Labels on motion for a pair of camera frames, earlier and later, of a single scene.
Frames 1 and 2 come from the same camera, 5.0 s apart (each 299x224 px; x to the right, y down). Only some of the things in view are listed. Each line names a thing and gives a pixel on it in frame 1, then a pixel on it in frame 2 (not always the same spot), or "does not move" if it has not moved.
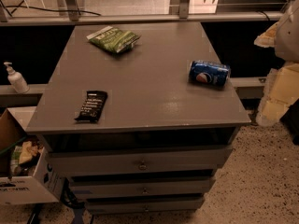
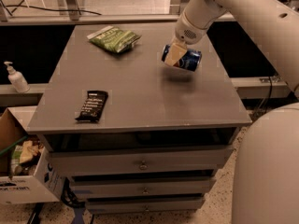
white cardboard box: [46, 184] does not move
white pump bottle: [17, 79] does not move
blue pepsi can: [209, 73] → [191, 60]
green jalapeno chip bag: [113, 39] does not move
